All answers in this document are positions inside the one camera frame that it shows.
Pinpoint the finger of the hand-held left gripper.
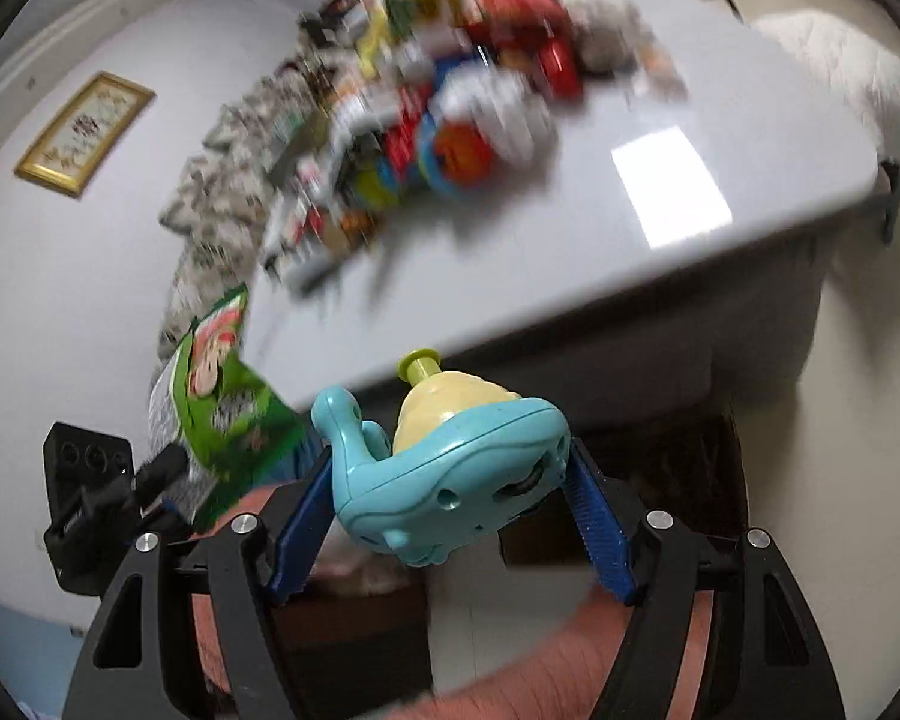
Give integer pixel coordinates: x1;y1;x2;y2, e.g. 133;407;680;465
130;443;197;542

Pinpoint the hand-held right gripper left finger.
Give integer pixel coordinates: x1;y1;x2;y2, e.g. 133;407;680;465
64;454;338;720

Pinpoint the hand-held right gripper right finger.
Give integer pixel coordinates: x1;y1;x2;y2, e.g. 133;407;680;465
566;436;845;720

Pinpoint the green snack bag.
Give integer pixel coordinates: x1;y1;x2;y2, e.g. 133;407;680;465
148;283;309;530

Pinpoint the teal whale toy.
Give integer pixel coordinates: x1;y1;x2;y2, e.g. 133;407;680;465
310;348;572;568

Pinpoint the person's bare leg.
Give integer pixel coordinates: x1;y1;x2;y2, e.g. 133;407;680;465
190;486;721;720

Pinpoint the floral cushion sofa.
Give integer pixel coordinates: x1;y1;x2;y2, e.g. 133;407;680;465
153;52;332;362

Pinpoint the gold framed picture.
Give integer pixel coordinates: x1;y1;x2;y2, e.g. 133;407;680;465
13;70;158;200

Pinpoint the orange and blue ball toy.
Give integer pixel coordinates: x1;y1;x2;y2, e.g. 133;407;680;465
412;112;497;200

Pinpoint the crumpled white plastic bag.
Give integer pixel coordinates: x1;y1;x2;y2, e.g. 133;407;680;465
450;67;557;167

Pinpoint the red snack packet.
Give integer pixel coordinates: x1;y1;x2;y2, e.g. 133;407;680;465
464;0;579;103

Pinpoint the white quilt covered stool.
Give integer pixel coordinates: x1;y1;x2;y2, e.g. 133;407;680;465
749;7;900;163

